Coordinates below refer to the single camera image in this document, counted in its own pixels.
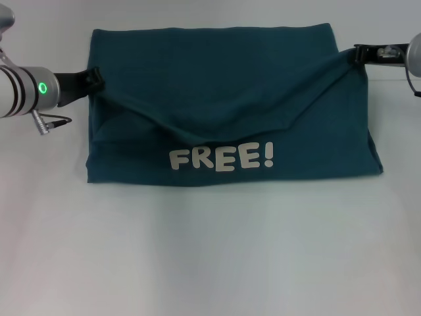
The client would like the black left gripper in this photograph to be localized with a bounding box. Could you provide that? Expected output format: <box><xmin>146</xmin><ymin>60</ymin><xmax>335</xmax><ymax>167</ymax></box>
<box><xmin>54</xmin><ymin>66</ymin><xmax>106</xmax><ymax>108</ymax></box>

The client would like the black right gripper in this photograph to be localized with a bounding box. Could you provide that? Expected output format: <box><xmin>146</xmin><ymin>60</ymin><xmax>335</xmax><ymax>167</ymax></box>
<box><xmin>354</xmin><ymin>42</ymin><xmax>410</xmax><ymax>68</ymax></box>

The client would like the teal blue t-shirt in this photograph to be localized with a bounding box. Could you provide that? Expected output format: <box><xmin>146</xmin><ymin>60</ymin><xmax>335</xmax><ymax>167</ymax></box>
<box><xmin>84</xmin><ymin>22</ymin><xmax>385</xmax><ymax>185</ymax></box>

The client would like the left arm cable with plug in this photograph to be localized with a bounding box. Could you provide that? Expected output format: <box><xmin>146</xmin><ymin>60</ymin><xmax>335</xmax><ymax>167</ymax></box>
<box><xmin>31</xmin><ymin>109</ymin><xmax>73</xmax><ymax>135</ymax></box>

